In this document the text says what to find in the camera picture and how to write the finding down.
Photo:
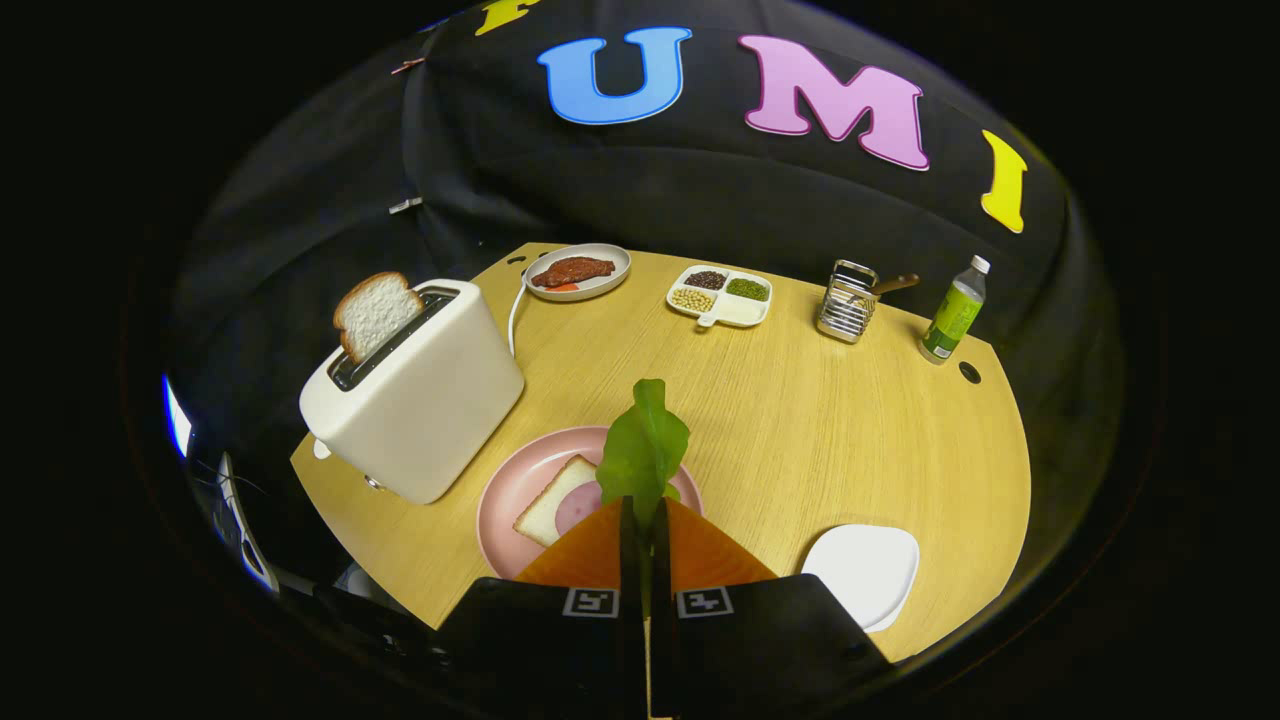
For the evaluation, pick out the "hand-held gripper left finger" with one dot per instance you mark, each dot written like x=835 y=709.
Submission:
x=628 y=545

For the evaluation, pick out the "white clip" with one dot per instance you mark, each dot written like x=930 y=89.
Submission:
x=405 y=205

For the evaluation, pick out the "white toaster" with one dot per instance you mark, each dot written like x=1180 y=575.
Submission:
x=430 y=400

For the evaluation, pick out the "white divided bean dish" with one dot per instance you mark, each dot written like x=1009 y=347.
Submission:
x=742 y=311

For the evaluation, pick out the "brown steak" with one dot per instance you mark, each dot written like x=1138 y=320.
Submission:
x=570 y=271

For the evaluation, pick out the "white plate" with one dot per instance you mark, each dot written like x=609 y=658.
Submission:
x=860 y=575

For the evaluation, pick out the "green label drink bottle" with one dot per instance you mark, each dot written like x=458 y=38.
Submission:
x=952 y=320

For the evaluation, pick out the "pink ham slice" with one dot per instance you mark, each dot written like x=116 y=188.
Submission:
x=578 y=505

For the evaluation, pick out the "green lettuce leaf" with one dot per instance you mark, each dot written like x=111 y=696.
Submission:
x=645 y=450

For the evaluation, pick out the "toasted bread slice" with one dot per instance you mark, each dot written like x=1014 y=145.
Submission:
x=375 y=310

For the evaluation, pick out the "white bread slice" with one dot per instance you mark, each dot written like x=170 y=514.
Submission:
x=542 y=518

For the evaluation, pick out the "white framed device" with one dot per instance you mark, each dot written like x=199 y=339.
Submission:
x=240 y=530

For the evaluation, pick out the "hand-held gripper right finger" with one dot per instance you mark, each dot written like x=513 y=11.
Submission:
x=660 y=560

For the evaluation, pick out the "red clip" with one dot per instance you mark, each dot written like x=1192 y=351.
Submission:
x=407 y=66

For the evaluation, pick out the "black backdrop cloth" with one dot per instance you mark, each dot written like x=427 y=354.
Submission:
x=700 y=190

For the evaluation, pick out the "pink plate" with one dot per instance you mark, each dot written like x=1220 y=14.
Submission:
x=520 y=480

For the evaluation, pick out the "round grey plate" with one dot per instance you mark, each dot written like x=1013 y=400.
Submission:
x=603 y=289

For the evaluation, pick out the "lit screen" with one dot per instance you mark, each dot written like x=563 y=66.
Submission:
x=176 y=420

